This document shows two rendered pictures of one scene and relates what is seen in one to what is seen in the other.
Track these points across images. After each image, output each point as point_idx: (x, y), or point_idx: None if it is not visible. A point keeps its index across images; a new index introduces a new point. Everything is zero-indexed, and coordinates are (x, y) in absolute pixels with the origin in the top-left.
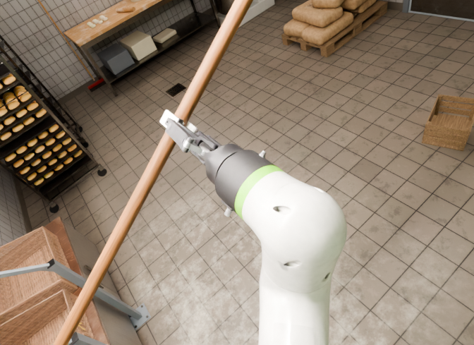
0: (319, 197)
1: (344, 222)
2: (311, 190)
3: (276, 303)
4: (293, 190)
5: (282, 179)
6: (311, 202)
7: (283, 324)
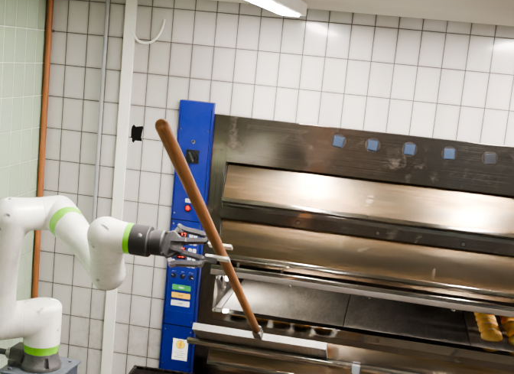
0: (100, 220)
1: (89, 229)
2: (104, 221)
3: None
4: (112, 220)
5: (119, 224)
6: (102, 218)
7: None
